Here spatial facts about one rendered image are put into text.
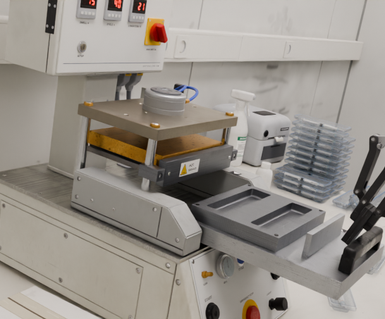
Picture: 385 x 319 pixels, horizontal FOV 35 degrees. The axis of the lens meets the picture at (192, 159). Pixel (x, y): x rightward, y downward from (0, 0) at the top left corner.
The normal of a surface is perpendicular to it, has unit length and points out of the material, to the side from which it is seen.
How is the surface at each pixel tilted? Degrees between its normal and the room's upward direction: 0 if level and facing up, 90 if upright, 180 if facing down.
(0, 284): 0
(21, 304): 2
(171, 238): 90
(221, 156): 90
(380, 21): 90
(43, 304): 2
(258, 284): 65
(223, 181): 90
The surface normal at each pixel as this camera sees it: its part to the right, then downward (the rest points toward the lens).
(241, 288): 0.81, -0.15
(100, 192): -0.54, 0.14
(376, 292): 0.17, -0.95
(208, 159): 0.82, 0.29
